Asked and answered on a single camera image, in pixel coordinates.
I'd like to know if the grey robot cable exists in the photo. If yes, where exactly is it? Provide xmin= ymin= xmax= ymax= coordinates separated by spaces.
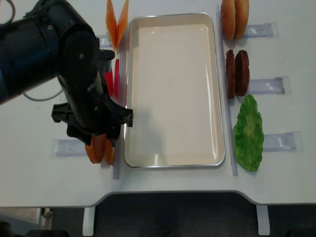
xmin=22 ymin=89 xmax=64 ymax=102

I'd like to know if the white rectangular serving tray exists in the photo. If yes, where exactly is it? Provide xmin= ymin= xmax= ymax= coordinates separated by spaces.
xmin=124 ymin=13 xmax=225 ymax=168

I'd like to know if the golden bun top rear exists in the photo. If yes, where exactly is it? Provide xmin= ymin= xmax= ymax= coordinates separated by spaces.
xmin=234 ymin=0 xmax=249 ymax=39

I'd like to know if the red tomato slice inner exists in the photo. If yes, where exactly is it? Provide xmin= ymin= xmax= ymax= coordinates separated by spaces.
xmin=114 ymin=59 xmax=119 ymax=99

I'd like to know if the golden bun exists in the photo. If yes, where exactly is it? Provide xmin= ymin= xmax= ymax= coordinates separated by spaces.
xmin=220 ymin=0 xmax=236 ymax=40
xmin=234 ymin=0 xmax=249 ymax=39

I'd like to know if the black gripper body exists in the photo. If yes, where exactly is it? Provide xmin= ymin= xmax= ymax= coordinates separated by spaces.
xmin=51 ymin=91 xmax=133 ymax=146

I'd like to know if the red tomato slice outer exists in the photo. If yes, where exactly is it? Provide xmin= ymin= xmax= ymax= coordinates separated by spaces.
xmin=104 ymin=70 xmax=114 ymax=97

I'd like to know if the white table leg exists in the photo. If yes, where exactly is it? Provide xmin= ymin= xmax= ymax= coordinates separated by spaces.
xmin=256 ymin=205 xmax=270 ymax=236
xmin=82 ymin=206 xmax=95 ymax=237

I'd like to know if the red tomato slice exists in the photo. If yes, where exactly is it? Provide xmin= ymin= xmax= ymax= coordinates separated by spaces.
xmin=114 ymin=59 xmax=119 ymax=99
xmin=104 ymin=70 xmax=114 ymax=97

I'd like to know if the white table leg right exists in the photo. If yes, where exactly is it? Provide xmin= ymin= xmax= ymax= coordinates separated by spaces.
xmin=256 ymin=205 xmax=270 ymax=236

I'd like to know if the orange cheese slice upright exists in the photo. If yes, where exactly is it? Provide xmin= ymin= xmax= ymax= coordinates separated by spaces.
xmin=106 ymin=0 xmax=117 ymax=50

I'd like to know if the brown meat patty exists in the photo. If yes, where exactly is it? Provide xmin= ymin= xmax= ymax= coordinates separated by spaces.
xmin=235 ymin=50 xmax=250 ymax=96
xmin=226 ymin=49 xmax=236 ymax=99

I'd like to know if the clear acrylic right rack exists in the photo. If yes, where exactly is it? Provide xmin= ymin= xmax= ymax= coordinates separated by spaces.
xmin=216 ymin=6 xmax=303 ymax=176

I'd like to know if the orange cheese slice leaning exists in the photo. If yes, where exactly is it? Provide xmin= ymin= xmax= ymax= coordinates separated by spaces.
xmin=116 ymin=0 xmax=129 ymax=48

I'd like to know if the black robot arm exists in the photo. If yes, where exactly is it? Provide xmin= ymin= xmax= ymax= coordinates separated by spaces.
xmin=0 ymin=0 xmax=133 ymax=145

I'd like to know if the brown meat patty outer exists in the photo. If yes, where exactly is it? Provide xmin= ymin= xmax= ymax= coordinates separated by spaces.
xmin=235 ymin=50 xmax=250 ymax=96

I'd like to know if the white table leg left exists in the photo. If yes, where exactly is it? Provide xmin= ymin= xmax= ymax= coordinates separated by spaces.
xmin=82 ymin=206 xmax=95 ymax=237

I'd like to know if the orange bread slice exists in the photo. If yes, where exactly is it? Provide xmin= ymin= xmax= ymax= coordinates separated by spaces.
xmin=105 ymin=139 xmax=115 ymax=165
xmin=85 ymin=134 xmax=106 ymax=164

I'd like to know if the orange bread slice in rack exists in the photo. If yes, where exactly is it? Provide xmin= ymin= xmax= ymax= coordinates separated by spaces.
xmin=105 ymin=139 xmax=115 ymax=165

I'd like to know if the brown meat patty inner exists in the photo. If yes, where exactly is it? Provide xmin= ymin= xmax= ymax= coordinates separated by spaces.
xmin=226 ymin=49 xmax=236 ymax=99

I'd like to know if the golden bun top front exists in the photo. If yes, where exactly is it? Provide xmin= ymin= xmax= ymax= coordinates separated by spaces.
xmin=220 ymin=0 xmax=236 ymax=40

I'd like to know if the green lettuce leaf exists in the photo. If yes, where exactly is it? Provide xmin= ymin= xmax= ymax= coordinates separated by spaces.
xmin=233 ymin=95 xmax=264 ymax=172

